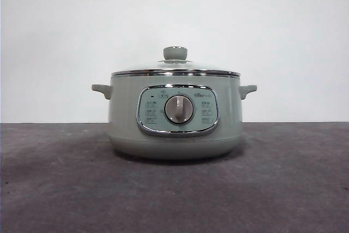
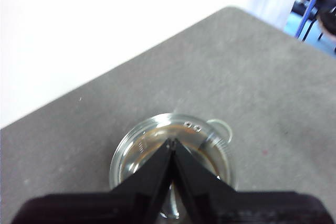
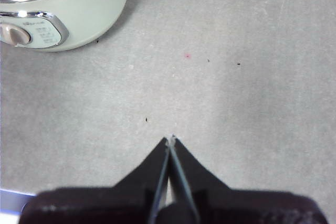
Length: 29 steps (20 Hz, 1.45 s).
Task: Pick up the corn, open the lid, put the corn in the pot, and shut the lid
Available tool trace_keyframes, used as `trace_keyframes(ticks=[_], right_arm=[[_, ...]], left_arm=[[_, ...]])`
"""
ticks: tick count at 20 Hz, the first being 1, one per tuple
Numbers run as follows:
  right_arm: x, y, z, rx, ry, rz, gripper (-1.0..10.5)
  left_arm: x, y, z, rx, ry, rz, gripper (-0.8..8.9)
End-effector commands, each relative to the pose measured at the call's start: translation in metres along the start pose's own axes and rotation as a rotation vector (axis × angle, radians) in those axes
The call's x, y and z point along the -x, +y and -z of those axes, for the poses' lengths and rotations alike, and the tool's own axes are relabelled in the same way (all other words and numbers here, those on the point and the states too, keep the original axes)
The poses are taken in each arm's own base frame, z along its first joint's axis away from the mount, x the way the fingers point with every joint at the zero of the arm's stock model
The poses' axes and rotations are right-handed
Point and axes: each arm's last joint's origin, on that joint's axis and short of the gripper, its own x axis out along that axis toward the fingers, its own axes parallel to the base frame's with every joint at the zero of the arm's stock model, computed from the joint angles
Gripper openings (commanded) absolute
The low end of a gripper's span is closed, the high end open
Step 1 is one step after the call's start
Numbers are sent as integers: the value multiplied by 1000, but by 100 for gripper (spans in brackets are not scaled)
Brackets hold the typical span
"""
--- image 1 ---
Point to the glass lid with green knob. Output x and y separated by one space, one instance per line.
175 53

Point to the pale green electric pot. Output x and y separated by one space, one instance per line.
122 121

